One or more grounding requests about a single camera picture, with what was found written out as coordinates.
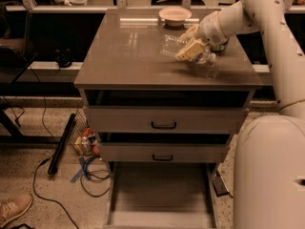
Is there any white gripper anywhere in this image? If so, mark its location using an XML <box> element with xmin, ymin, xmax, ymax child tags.
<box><xmin>175</xmin><ymin>11</ymin><xmax>229</xmax><ymax>61</ymax></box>

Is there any clear plastic water bottle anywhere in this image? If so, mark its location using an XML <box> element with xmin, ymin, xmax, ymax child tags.
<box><xmin>160</xmin><ymin>34</ymin><xmax>216</xmax><ymax>64</ymax></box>

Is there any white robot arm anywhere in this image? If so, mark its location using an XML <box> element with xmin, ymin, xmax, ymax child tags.
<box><xmin>177</xmin><ymin>0</ymin><xmax>305</xmax><ymax>229</ymax></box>

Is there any grey drawer cabinet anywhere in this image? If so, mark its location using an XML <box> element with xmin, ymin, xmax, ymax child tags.
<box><xmin>73</xmin><ymin>7</ymin><xmax>264</xmax><ymax>229</ymax></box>

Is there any top grey drawer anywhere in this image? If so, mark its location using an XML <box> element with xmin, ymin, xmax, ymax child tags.
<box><xmin>84</xmin><ymin>107</ymin><xmax>248</xmax><ymax>134</ymax></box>

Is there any grey drawer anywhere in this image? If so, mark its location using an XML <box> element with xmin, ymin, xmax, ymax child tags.
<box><xmin>98</xmin><ymin>143</ymin><xmax>229</xmax><ymax>163</ymax></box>
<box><xmin>84</xmin><ymin>107</ymin><xmax>248</xmax><ymax>134</ymax></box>

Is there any middle grey drawer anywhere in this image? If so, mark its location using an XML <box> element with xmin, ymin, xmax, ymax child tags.
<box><xmin>98</xmin><ymin>143</ymin><xmax>229</xmax><ymax>163</ymax></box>

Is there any bottom open drawer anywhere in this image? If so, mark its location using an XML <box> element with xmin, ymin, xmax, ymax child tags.
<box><xmin>103</xmin><ymin>162</ymin><xmax>220</xmax><ymax>229</ymax></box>

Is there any green soda can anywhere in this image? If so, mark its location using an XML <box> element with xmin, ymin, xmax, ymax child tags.
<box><xmin>211</xmin><ymin>42</ymin><xmax>229</xmax><ymax>53</ymax></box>

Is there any white ceramic bowl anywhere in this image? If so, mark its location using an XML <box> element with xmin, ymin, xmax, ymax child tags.
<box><xmin>159</xmin><ymin>7</ymin><xmax>192</xmax><ymax>27</ymax></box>

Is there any black headset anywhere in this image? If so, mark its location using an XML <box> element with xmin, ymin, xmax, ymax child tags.
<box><xmin>54</xmin><ymin>49</ymin><xmax>74</xmax><ymax>68</ymax></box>

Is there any black power adapter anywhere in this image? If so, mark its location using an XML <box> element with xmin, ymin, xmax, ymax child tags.
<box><xmin>212</xmin><ymin>177</ymin><xmax>229</xmax><ymax>197</ymax></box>

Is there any dark office chair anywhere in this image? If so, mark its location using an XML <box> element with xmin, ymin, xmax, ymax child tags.
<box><xmin>0</xmin><ymin>2</ymin><xmax>39</xmax><ymax>84</ymax></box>

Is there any black bar on floor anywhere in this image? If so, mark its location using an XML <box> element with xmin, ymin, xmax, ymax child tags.
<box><xmin>47</xmin><ymin>114</ymin><xmax>76</xmax><ymax>176</ymax></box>

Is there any tan shoe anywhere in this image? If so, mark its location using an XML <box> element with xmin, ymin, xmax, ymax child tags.
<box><xmin>0</xmin><ymin>194</ymin><xmax>33</xmax><ymax>229</ymax></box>

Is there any wire basket with items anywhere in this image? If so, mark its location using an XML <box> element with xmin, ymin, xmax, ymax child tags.
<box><xmin>68</xmin><ymin>109</ymin><xmax>99</xmax><ymax>156</ymax></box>

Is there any blue cable loop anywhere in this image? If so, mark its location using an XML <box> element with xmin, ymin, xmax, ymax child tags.
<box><xmin>79</xmin><ymin>156</ymin><xmax>111</xmax><ymax>198</ymax></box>

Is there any black floor cable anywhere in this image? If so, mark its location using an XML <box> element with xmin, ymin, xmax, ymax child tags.
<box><xmin>32</xmin><ymin>156</ymin><xmax>80</xmax><ymax>229</ymax></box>

